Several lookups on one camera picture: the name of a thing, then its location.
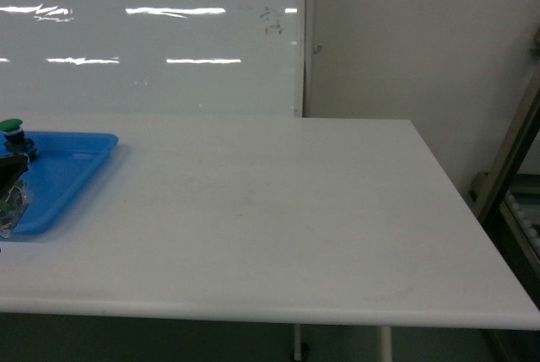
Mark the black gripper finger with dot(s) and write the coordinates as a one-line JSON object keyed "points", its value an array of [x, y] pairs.
{"points": [[12, 167]]}

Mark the red mushroom push button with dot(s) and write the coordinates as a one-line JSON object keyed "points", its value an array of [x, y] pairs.
{"points": [[14, 203]]}

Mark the green mushroom push button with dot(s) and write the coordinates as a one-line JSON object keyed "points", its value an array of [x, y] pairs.
{"points": [[16, 141]]}

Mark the blue plastic tray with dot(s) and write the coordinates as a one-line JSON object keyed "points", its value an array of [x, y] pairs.
{"points": [[67, 161]]}

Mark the whiteboard panel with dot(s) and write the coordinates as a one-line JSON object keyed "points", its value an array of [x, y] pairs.
{"points": [[151, 56]]}

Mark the white table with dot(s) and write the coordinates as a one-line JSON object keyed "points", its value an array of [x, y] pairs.
{"points": [[272, 219]]}

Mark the metal roller rack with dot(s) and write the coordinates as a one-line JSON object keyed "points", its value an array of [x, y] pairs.
{"points": [[494, 194]]}

